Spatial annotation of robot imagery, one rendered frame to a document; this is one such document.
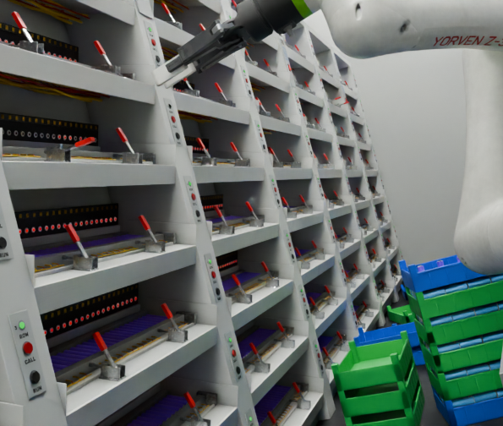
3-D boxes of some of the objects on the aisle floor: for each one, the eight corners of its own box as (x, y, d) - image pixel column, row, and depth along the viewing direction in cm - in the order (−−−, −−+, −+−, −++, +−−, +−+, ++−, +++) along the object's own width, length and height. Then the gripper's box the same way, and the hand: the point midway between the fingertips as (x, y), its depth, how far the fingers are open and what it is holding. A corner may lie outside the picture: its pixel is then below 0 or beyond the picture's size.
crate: (531, 385, 200) (524, 361, 200) (557, 404, 180) (549, 377, 180) (436, 407, 202) (430, 383, 202) (451, 428, 182) (445, 401, 182)
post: (280, 506, 161) (109, -155, 165) (268, 526, 152) (88, -173, 157) (209, 513, 168) (46, -122, 172) (194, 532, 159) (24, -138, 163)
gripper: (259, 21, 106) (147, 93, 113) (286, 40, 121) (184, 102, 128) (239, -18, 106) (129, 56, 114) (268, 6, 121) (169, 69, 129)
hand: (172, 71), depth 120 cm, fingers open, 3 cm apart
